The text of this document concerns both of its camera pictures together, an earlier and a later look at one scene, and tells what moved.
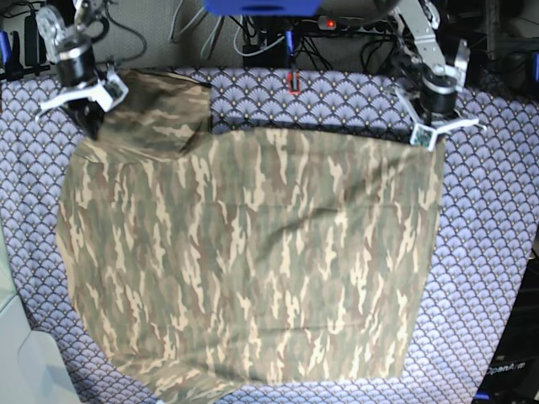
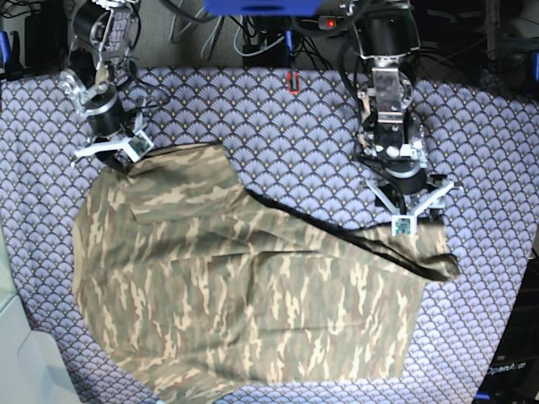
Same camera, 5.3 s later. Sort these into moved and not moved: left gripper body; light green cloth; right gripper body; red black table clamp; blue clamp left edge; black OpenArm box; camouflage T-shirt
Moved: left gripper body; camouflage T-shirt; right gripper body
Not moved: blue clamp left edge; black OpenArm box; light green cloth; red black table clamp
